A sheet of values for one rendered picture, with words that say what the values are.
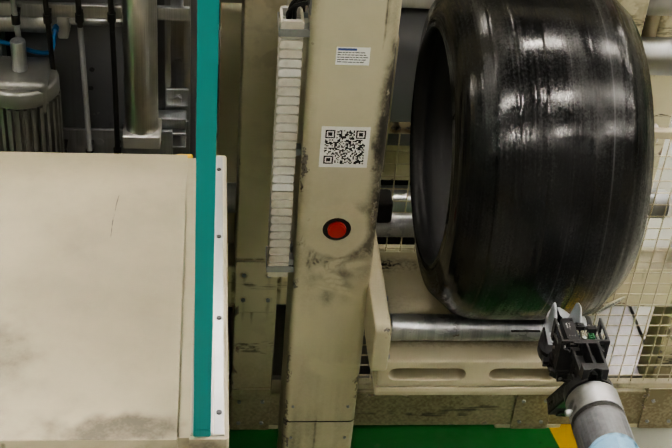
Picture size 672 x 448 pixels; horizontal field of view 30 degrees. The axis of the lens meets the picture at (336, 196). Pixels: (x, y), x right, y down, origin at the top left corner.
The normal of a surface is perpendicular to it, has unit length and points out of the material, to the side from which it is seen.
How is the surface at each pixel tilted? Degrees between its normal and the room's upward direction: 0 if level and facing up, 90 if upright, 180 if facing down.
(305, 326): 90
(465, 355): 0
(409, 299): 0
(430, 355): 0
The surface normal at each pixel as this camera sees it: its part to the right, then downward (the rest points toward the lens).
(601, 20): 0.09, -0.64
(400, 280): 0.07, -0.81
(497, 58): -0.17, -0.40
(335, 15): 0.07, 0.59
